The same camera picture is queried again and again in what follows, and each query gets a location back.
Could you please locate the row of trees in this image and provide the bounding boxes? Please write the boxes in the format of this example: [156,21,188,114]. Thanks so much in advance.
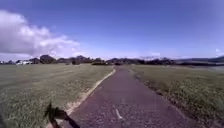
[0,54,178,66]

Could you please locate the dark asphalt path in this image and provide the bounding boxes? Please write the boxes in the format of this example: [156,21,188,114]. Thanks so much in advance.
[49,66,201,128]

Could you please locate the pale sandy path edge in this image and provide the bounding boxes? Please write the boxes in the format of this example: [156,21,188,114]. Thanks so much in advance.
[46,68,117,128]

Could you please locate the grass field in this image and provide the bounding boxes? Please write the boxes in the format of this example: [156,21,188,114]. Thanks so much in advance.
[0,63,116,128]
[126,64,224,128]

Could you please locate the white buildings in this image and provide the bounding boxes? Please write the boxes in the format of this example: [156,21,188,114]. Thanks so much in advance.
[14,59,34,66]

